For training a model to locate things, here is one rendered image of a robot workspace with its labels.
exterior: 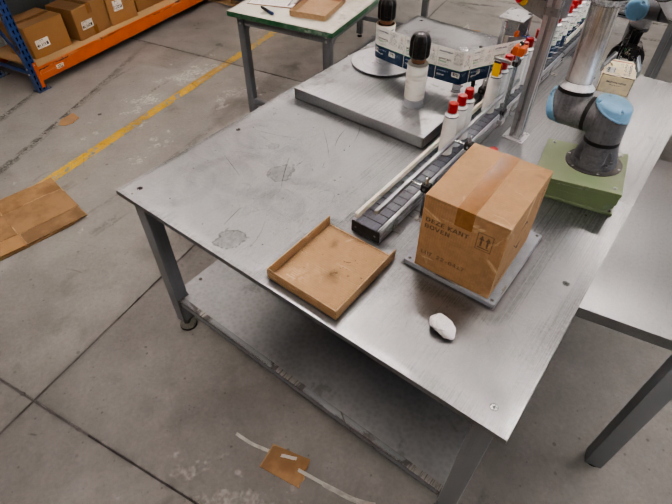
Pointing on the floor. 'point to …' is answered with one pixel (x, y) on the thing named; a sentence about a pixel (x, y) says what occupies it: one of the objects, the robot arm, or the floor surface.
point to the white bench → (338, 23)
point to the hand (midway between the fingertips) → (618, 73)
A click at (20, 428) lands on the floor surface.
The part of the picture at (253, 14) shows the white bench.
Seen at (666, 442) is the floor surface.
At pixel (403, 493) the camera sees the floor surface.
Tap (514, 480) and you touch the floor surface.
